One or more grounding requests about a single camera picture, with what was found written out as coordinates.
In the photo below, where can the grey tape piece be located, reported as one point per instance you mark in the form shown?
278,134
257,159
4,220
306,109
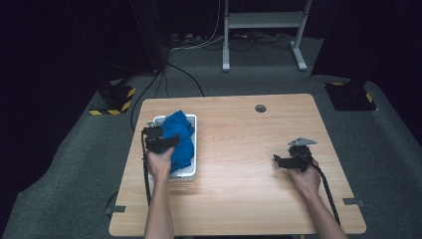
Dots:
353,201
117,209

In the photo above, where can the black stand post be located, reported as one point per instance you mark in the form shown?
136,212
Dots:
149,33

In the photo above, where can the grey carpet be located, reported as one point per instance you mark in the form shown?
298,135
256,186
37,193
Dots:
66,166

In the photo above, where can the black yellow-striped stand base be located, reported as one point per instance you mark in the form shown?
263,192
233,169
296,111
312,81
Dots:
350,98
114,98

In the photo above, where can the white plastic basket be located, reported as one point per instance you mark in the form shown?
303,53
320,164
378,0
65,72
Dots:
194,149

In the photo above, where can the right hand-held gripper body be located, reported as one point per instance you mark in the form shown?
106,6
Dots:
300,156

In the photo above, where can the grey round table grommet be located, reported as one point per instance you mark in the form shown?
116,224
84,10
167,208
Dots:
260,108

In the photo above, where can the blue printed t-shirt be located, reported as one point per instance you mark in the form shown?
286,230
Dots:
180,126

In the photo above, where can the person's left hand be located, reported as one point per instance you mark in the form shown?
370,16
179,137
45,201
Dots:
161,166

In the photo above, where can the power strip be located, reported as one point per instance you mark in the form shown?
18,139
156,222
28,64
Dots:
185,38

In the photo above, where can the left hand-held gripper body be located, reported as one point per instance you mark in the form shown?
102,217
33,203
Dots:
154,139

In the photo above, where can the person's right hand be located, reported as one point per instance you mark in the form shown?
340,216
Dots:
308,182

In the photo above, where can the grey metal desk frame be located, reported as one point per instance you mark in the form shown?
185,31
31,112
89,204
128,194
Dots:
265,19

